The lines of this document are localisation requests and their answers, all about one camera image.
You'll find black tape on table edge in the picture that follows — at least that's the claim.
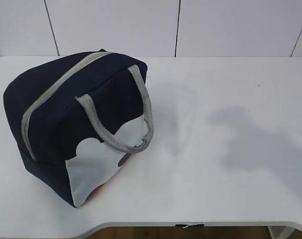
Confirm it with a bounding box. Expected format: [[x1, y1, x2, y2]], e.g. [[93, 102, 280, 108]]
[[175, 224, 205, 229]]

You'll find navy blue lunch bag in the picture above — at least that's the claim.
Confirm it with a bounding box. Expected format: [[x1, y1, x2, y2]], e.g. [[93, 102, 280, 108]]
[[3, 50, 154, 207]]

